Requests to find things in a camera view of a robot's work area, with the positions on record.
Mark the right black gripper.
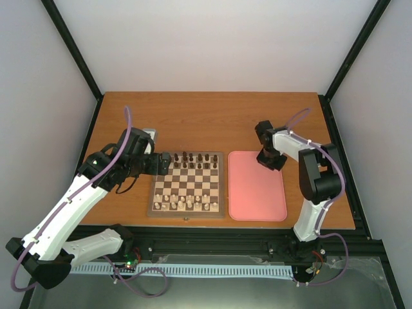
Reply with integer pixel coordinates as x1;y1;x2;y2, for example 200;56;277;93
257;149;288;171

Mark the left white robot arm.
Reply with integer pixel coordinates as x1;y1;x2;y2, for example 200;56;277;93
6;151;171;289

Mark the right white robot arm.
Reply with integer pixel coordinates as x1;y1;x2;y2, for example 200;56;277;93
255;121;346;242

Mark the wooden chess board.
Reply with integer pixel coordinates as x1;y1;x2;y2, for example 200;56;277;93
147;152;225;218

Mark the dark chess pieces row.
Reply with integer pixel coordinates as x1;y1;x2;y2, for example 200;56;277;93
169;151;223;170

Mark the pink plastic tray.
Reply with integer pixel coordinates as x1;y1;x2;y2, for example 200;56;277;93
228;151;287;222

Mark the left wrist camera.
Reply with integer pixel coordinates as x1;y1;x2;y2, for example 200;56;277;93
122;127;158;156

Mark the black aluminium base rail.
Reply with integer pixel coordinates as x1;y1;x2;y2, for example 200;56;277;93
128;227;387;264

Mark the light blue cable duct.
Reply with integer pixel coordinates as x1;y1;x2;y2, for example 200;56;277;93
69;260;295;279

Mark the black frame post right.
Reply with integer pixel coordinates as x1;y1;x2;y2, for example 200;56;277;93
323;0;391;101

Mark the black frame post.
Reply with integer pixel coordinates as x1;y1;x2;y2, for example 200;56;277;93
323;0;391;101
41;0;104;101

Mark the black frame post left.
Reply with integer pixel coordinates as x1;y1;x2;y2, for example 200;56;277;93
41;0;104;101

